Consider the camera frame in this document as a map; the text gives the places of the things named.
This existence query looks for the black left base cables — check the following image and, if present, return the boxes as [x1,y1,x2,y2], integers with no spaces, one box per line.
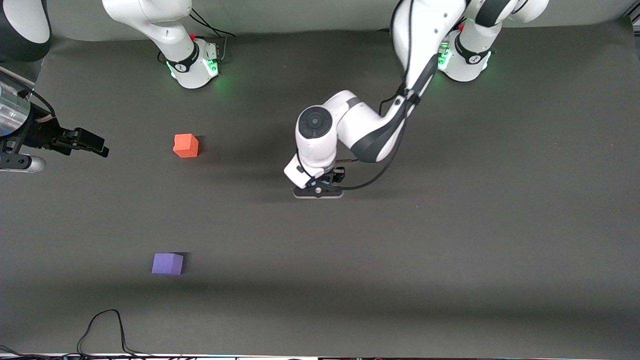
[378,15,470,35]

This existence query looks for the purple block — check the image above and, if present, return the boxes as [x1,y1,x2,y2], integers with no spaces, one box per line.
[151,253,185,276]

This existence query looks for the orange block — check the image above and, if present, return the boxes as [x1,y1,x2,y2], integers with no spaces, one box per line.
[173,133,200,159]

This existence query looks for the black base cables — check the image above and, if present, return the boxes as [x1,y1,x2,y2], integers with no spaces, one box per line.
[378,15,470,35]
[189,7,237,64]

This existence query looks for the black right base cables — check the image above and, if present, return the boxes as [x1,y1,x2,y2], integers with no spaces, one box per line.
[189,7,237,64]

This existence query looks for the black cable loop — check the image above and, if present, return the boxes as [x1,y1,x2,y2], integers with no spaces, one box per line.
[76,309,151,358]

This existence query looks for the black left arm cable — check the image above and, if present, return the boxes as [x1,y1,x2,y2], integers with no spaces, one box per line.
[330,0,426,191]

